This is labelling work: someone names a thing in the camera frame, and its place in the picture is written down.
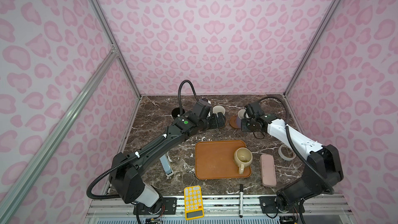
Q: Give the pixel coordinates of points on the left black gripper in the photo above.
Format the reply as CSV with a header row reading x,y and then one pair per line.
x,y
215,123

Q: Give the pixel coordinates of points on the lilac mug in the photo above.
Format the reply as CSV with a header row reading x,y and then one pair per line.
x,y
241,114

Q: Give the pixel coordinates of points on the pink case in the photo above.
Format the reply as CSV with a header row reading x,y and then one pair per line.
x,y
268,175

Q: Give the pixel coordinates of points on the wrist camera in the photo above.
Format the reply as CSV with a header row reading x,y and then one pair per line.
x,y
202,108
253,110

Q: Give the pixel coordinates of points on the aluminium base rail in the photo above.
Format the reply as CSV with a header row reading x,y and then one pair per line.
x,y
224,209

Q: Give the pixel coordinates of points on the black cup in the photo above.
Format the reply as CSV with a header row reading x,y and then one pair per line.
x,y
177,112

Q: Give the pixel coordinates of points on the brown wooden coaster right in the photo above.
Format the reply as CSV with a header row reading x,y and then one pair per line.
x,y
235,122

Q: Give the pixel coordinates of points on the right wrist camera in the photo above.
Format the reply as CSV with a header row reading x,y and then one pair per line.
x,y
253,110

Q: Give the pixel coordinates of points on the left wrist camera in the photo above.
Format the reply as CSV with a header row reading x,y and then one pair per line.
x,y
202,108

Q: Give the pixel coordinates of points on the white speckled mug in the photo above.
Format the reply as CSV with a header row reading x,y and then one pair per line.
x,y
218,109

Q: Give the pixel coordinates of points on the black marker pen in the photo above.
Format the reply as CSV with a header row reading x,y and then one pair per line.
x,y
241,198

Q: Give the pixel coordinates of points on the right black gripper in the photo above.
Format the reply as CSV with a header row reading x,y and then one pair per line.
x,y
243,127

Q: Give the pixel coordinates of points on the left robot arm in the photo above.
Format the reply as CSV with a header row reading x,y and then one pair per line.
x,y
127,179

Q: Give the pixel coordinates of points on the yellow calculator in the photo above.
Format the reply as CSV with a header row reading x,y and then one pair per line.
x,y
193,203

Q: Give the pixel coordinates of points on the blue grey stapler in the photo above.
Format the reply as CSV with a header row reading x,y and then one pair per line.
x,y
166,166

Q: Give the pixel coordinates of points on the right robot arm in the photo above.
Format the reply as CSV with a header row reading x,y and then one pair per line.
x,y
322,164

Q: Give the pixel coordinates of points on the cream yellow mug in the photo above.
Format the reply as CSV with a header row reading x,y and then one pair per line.
x,y
243,159

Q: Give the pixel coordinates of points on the white tape roll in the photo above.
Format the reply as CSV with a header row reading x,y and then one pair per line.
x,y
286,153

